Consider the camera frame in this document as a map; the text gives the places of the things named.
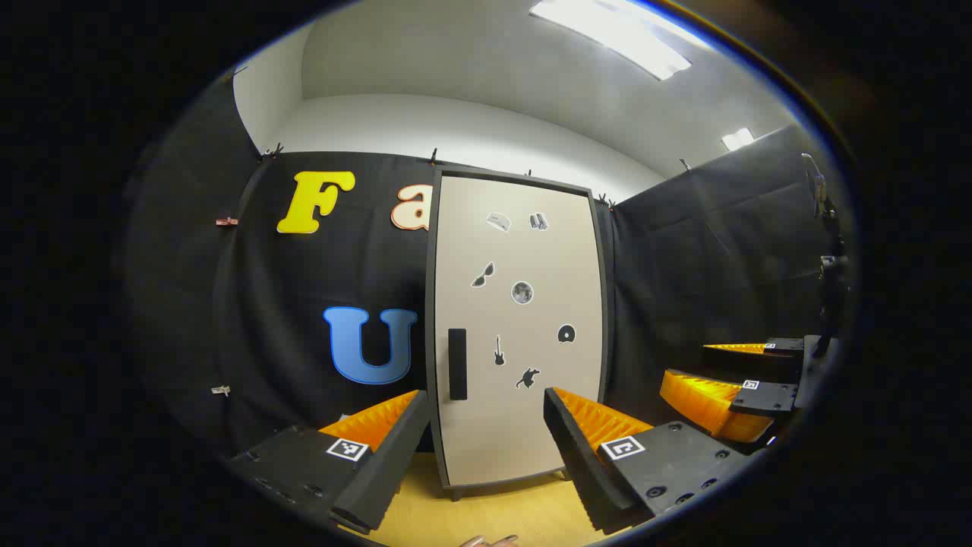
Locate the dark grey cabinet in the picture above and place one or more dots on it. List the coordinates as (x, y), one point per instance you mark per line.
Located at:
(431, 342)

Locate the black backdrop cloth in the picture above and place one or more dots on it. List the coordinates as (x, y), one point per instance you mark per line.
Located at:
(250, 304)

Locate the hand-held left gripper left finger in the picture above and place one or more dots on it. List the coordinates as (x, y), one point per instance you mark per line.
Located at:
(395, 456)

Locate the small ceiling light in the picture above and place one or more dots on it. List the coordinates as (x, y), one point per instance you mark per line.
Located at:
(738, 139)

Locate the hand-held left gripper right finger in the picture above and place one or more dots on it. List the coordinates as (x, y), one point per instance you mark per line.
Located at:
(581, 463)

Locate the white clip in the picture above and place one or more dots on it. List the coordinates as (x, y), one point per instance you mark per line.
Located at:
(220, 390)

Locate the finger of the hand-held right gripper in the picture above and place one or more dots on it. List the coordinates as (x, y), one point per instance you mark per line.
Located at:
(714, 406)
(782, 346)

